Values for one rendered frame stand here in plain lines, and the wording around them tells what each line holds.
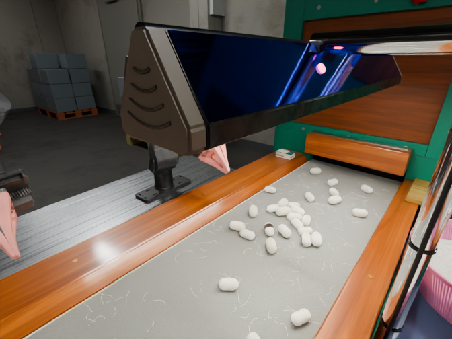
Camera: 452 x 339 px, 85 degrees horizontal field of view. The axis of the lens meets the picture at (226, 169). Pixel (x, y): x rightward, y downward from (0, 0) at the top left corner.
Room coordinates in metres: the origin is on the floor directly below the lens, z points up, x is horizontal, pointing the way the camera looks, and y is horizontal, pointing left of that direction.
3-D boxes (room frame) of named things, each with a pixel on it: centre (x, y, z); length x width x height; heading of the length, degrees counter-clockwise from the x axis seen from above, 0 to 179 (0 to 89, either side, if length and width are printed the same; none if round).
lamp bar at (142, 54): (0.39, -0.16, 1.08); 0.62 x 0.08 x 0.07; 138
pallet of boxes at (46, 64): (5.50, 3.47, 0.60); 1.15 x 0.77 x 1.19; 51
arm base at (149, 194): (0.78, 0.22, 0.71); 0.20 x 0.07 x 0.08; 141
